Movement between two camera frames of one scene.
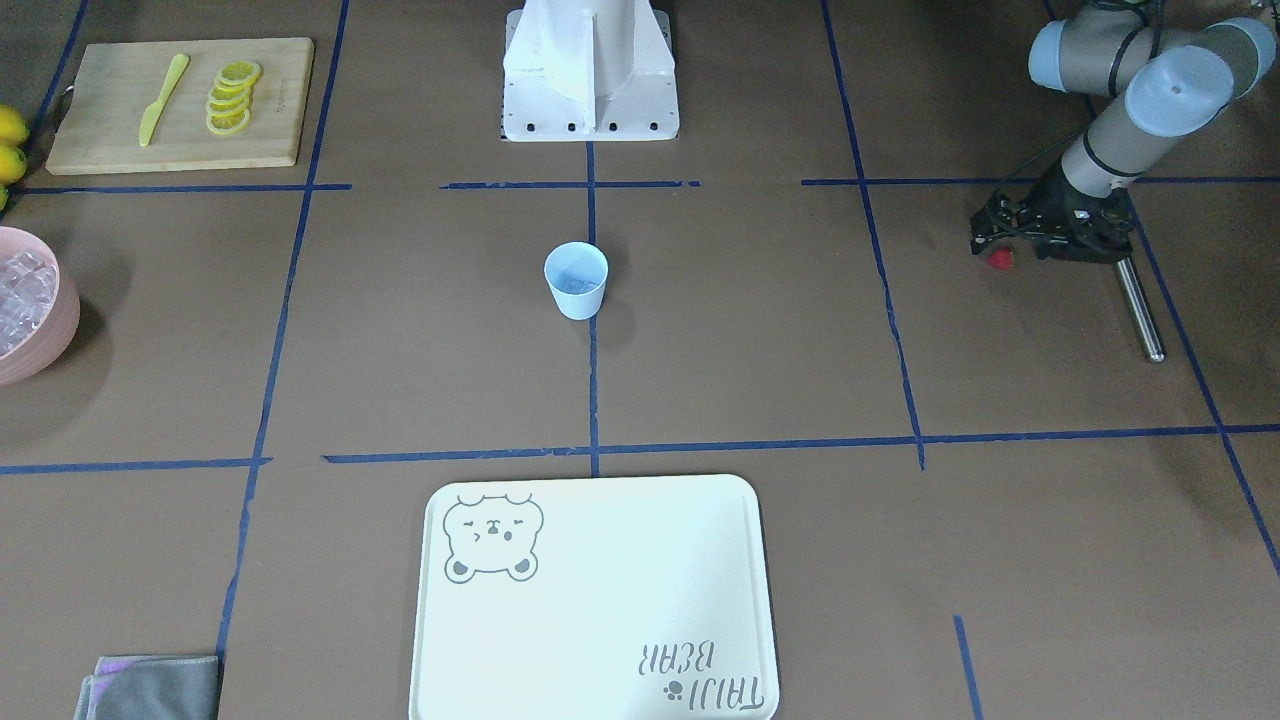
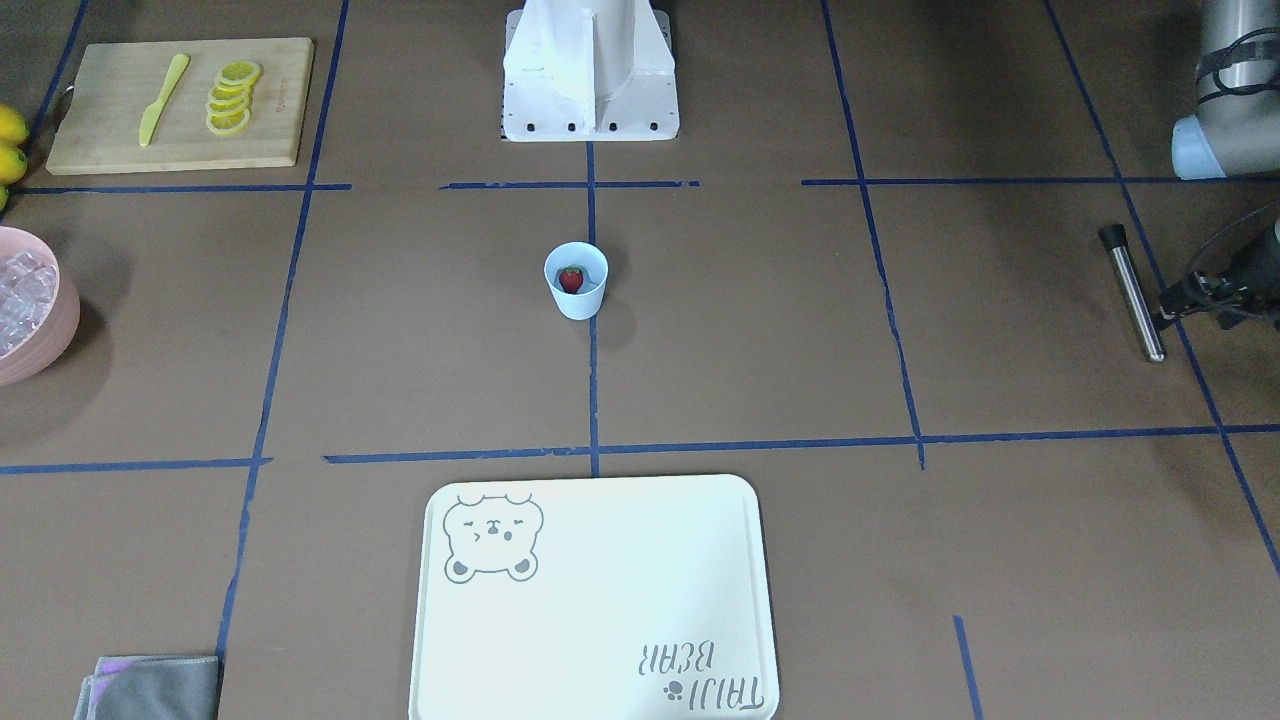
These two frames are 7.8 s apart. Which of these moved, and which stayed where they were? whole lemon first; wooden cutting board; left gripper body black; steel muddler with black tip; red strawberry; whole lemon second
Moved: red strawberry; left gripper body black
Stayed: whole lemon second; whole lemon first; wooden cutting board; steel muddler with black tip
